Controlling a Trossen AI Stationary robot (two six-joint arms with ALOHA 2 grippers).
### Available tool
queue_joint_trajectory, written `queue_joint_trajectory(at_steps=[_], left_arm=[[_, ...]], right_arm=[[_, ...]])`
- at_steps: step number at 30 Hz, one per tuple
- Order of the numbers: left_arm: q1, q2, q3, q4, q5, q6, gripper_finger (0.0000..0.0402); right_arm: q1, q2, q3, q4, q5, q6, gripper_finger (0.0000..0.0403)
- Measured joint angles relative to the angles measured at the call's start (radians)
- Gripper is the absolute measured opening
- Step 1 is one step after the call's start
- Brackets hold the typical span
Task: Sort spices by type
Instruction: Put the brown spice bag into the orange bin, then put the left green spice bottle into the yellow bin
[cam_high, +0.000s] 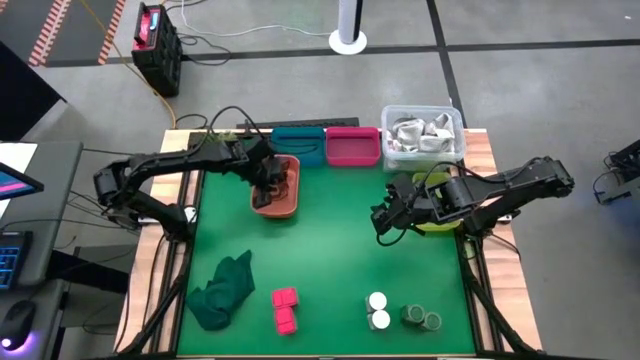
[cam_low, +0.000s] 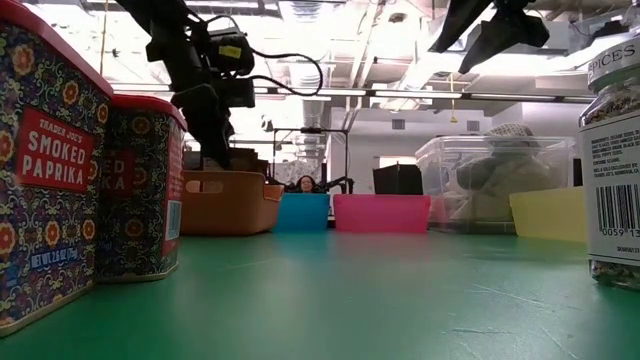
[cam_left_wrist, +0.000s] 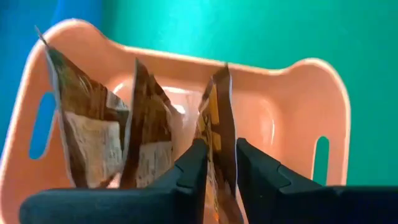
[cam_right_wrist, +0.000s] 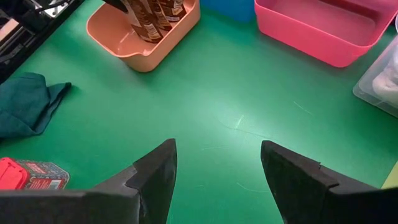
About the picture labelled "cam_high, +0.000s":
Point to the blue plastic bin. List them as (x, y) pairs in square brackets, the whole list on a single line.
[(300, 145)]

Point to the grey desk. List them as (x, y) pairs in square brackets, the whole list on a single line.
[(55, 175)]

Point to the black partition panel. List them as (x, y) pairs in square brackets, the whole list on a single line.
[(20, 100)]

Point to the clear plastic storage container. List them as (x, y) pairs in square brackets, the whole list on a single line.
[(425, 160)]

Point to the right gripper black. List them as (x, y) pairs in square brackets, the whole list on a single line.
[(402, 205)]

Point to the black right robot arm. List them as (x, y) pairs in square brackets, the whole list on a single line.
[(500, 192)]

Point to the yellow plastic bin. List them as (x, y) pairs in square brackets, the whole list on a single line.
[(440, 226)]

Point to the green table mat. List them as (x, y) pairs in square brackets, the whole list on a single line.
[(325, 260)]

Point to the pink toy block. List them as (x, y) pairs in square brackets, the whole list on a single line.
[(286, 321)]

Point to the white lid spice jar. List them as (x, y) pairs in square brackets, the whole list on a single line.
[(380, 319), (377, 301)]

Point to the brown spice pouch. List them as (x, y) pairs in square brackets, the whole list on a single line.
[(286, 184)]

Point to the dark green cloth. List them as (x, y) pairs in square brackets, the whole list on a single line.
[(222, 295)]

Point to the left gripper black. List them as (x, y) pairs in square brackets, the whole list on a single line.
[(267, 167)]

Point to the pink plastic bin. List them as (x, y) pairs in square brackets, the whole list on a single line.
[(352, 147)]

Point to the computer monitor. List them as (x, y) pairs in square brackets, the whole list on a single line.
[(17, 182)]

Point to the orange plastic bin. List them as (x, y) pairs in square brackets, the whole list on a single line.
[(292, 205)]

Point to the smoked paprika tin red lid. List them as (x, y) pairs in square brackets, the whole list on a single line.
[(285, 297)]

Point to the grey crumpled cloth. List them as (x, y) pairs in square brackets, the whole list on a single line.
[(422, 135)]

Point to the backlit computer keyboard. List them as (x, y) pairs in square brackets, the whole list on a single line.
[(12, 260)]

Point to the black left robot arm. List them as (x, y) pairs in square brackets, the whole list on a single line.
[(150, 162)]

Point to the black crate with red top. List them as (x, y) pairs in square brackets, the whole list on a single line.
[(157, 50)]

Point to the white tower fan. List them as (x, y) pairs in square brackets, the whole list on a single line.
[(348, 30)]

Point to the black computer mouse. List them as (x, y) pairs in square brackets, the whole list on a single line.
[(17, 322)]

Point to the small potted succulent plant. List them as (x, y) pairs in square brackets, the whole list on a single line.
[(222, 136)]

